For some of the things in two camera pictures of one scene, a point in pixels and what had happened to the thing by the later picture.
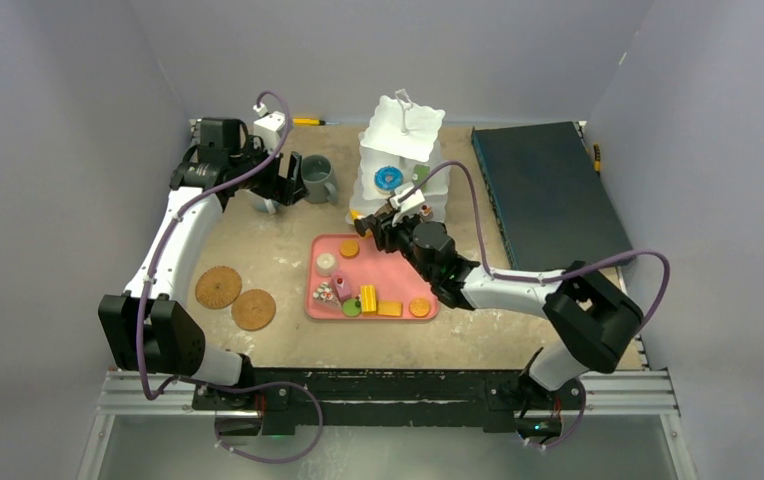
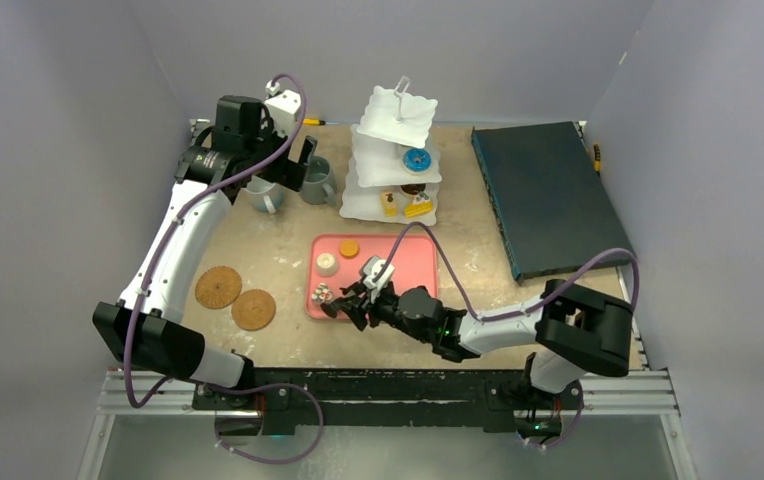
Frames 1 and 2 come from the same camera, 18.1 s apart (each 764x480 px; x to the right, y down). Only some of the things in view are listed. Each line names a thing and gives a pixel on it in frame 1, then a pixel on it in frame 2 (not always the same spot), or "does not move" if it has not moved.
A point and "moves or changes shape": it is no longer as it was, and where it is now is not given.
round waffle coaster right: (253, 310) does not move
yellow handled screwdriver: (311, 122) does not move
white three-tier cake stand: (400, 142) moves or changes shape
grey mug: (316, 171) does not move
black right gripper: (387, 229) → (365, 302)
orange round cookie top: (349, 248) does not move
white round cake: (325, 264) does not move
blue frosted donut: (388, 178) → (417, 161)
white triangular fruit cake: (325, 294) does not move
